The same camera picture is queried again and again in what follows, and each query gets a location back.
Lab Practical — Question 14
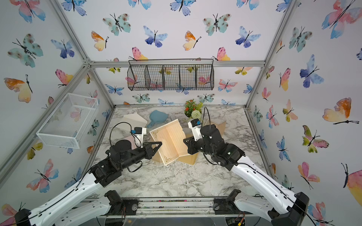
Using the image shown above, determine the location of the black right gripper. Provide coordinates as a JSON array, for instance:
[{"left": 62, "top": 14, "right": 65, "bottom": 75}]
[{"left": 183, "top": 135, "right": 217, "bottom": 159}]

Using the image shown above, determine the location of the kraft brown envelope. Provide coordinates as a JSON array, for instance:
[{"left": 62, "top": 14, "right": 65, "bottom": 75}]
[{"left": 176, "top": 139, "right": 199, "bottom": 165}]

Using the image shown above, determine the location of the cream white envelope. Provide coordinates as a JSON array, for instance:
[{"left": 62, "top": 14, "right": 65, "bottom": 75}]
[{"left": 116, "top": 113, "right": 148, "bottom": 131}]

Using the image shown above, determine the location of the pink envelope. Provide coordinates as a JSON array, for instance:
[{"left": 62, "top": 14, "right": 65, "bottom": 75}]
[{"left": 124, "top": 135, "right": 142, "bottom": 149}]

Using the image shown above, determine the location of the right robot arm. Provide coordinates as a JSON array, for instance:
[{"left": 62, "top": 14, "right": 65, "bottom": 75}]
[{"left": 183, "top": 119, "right": 309, "bottom": 226}]

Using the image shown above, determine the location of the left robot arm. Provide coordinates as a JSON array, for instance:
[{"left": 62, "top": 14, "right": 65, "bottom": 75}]
[{"left": 15, "top": 140, "right": 162, "bottom": 226}]

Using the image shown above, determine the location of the teal plastic dustpan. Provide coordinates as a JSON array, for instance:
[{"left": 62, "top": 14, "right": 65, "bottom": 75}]
[{"left": 147, "top": 110, "right": 168, "bottom": 128}]

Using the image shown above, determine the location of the white pot with artificial plant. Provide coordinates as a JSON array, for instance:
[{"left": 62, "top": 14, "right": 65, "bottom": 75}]
[{"left": 184, "top": 99, "right": 203, "bottom": 120}]

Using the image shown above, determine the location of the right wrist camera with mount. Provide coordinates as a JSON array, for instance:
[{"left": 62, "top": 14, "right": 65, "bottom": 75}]
[{"left": 188, "top": 119, "right": 202, "bottom": 141}]

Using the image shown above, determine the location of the black right camera cable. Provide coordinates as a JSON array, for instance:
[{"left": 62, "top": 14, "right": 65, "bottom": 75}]
[{"left": 201, "top": 106, "right": 212, "bottom": 126}]

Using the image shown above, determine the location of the black camera cable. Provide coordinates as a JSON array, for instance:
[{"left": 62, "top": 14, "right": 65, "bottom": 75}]
[
  {"left": 201, "top": 106, "right": 212, "bottom": 126},
  {"left": 109, "top": 121, "right": 133, "bottom": 147}
]

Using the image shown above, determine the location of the black left camera cable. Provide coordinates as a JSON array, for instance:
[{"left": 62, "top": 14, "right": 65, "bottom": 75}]
[{"left": 109, "top": 121, "right": 133, "bottom": 147}]

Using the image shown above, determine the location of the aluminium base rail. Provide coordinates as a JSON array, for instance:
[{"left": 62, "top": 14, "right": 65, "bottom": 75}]
[{"left": 59, "top": 197, "right": 283, "bottom": 226}]

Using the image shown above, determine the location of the black wire wall basket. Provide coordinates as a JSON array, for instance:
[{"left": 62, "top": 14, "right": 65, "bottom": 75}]
[{"left": 126, "top": 58, "right": 215, "bottom": 92}]

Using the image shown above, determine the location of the white mesh wall basket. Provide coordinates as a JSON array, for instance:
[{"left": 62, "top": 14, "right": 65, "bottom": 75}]
[{"left": 36, "top": 93, "right": 99, "bottom": 149}]

